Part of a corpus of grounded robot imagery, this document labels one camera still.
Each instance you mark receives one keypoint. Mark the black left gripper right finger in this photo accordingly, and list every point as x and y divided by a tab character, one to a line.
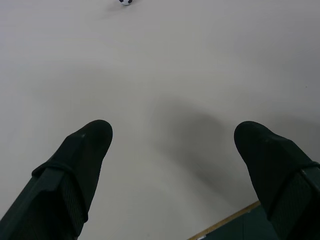
277	172

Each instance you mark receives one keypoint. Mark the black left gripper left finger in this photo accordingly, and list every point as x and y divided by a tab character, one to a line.
62	180

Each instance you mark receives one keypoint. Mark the small soccer ball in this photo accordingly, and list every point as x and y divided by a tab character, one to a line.
125	2

